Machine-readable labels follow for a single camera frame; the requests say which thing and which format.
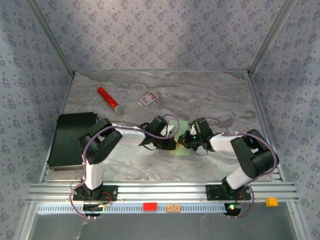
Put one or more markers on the light green paper sheet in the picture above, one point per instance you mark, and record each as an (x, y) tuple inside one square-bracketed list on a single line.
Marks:
[(182, 125)]

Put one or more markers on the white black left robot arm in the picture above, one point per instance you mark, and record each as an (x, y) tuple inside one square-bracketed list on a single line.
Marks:
[(130, 136)]

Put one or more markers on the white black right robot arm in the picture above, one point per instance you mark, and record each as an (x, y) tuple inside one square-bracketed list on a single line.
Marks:
[(220, 143)]

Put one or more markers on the purple playing card box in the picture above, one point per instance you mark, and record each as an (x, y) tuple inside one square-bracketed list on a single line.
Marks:
[(149, 98)]

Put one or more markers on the orange toy brick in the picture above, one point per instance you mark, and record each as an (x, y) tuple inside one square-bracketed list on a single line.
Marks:
[(173, 208)]

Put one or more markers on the red toy brick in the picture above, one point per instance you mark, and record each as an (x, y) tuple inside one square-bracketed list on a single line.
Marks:
[(150, 207)]

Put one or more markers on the red glitter tube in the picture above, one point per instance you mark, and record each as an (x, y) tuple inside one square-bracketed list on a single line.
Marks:
[(107, 97)]

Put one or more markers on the black controller board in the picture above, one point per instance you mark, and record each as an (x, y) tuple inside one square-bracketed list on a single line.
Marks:
[(92, 209), (232, 210)]

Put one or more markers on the yellow toy brick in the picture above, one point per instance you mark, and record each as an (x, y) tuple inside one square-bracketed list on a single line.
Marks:
[(272, 202)]

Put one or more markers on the black ribbed case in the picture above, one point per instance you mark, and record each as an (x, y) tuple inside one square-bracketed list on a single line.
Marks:
[(58, 142)]

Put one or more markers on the aluminium mounting rail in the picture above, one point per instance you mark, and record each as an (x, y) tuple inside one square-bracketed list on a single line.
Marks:
[(162, 192)]

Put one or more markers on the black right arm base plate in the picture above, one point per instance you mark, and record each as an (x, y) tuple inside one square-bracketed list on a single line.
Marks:
[(213, 193)]

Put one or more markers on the aluminium table side rail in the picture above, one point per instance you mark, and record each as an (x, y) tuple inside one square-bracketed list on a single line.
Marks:
[(260, 112), (65, 100)]

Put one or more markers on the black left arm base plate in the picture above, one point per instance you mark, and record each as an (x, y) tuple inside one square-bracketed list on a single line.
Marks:
[(111, 193)]

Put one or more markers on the aluminium frame post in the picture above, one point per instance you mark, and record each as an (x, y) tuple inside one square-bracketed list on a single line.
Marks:
[(28, 222), (295, 222), (270, 37)]

